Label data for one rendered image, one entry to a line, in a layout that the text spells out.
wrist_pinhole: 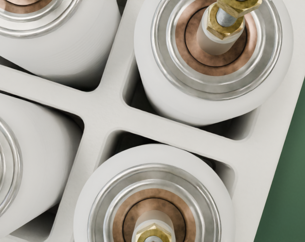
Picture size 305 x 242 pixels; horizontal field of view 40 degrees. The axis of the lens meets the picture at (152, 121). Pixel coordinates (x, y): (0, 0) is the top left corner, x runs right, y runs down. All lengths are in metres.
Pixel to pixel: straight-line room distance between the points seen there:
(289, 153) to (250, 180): 0.20
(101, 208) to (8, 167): 0.06
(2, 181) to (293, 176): 0.35
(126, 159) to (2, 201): 0.07
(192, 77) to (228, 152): 0.09
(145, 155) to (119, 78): 0.09
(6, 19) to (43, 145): 0.08
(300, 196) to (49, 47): 0.36
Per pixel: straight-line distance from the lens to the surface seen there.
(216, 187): 0.25
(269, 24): 0.26
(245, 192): 0.32
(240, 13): 0.18
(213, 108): 0.25
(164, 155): 0.24
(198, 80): 0.24
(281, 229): 0.52
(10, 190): 0.25
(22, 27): 0.26
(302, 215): 0.53
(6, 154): 0.25
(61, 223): 0.33
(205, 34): 0.22
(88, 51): 0.30
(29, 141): 0.26
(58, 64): 0.29
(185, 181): 0.24
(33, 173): 0.26
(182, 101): 0.25
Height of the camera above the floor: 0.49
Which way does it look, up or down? 87 degrees down
